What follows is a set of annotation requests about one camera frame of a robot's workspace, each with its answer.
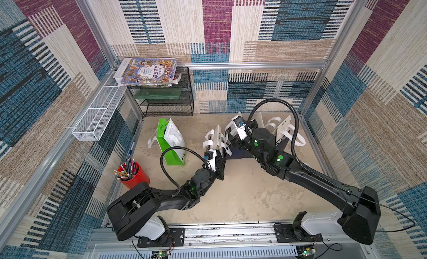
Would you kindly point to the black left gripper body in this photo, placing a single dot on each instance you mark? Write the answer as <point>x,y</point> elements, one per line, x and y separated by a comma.
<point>218,173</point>

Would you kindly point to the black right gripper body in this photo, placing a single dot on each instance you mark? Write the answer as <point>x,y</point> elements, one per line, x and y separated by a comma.
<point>232,135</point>

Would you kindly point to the navy white takeout bag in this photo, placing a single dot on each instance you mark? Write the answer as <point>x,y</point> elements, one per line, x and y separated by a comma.
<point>215,140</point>
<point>285,132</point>
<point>234,142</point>
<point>271,125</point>

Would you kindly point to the green white takeout bag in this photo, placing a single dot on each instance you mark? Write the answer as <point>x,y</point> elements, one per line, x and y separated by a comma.
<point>168,135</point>

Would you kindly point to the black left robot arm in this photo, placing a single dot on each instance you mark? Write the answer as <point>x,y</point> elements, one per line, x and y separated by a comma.
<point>131,211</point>

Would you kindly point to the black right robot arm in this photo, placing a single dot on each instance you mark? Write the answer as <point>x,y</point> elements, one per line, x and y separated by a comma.
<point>360,207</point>

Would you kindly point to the red pencil cup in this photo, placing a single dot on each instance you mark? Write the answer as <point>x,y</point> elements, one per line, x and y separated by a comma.
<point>130,174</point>

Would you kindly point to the green folder on shelf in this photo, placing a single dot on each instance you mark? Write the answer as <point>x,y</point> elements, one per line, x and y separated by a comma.
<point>158,94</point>

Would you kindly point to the colourful picture book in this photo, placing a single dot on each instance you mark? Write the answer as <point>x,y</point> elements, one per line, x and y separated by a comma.
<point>148,72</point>

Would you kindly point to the black wire mesh shelf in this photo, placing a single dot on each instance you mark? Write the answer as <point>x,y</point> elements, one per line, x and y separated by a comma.
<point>174,100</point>

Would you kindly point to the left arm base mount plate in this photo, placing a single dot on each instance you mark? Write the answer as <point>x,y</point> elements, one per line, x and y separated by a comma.
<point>173,235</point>

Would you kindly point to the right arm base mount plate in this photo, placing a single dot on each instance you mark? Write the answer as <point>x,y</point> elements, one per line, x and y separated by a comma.
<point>289,233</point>

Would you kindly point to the white wire mesh basket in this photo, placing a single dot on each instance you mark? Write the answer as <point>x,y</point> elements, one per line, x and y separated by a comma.
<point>97,116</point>

